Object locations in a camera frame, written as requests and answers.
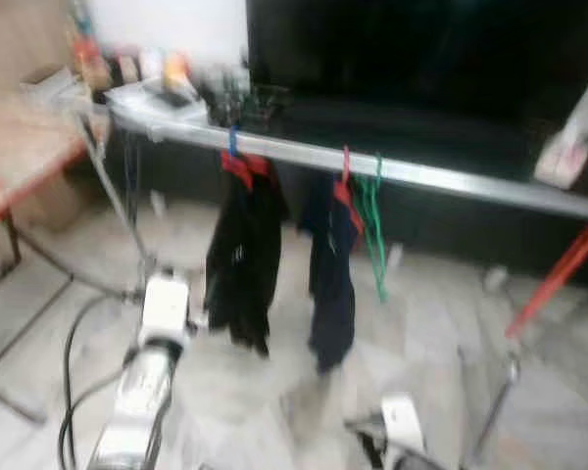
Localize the navy garment with orange stripe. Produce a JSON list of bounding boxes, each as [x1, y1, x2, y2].
[[299, 174, 366, 373]]

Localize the black white-legged TV cabinet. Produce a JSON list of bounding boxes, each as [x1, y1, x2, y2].
[[108, 83, 588, 290]]

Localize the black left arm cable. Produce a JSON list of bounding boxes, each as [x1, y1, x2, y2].
[[57, 292, 143, 470]]

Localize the marble-pattern folding table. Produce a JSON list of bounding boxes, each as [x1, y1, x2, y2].
[[0, 90, 128, 427]]

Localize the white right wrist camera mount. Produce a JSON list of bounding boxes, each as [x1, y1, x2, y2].
[[380, 394, 428, 457]]

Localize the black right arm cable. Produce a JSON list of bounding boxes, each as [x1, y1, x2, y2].
[[345, 416, 398, 470]]

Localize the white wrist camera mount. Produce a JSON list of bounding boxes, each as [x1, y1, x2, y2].
[[380, 394, 428, 457], [137, 274, 193, 340]]

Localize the black flat television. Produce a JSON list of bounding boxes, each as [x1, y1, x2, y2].
[[247, 0, 588, 99]]

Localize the green plastic hanger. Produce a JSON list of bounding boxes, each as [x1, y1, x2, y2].
[[356, 155, 389, 303]]

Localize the silver metal clothes rack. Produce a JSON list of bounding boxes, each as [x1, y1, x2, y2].
[[76, 103, 588, 466]]

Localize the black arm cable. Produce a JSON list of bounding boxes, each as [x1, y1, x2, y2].
[[345, 416, 398, 470], [57, 292, 143, 470]]

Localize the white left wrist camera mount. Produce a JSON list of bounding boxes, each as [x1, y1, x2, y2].
[[137, 274, 193, 340]]

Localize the white papers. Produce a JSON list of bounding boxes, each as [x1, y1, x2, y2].
[[108, 80, 212, 126]]

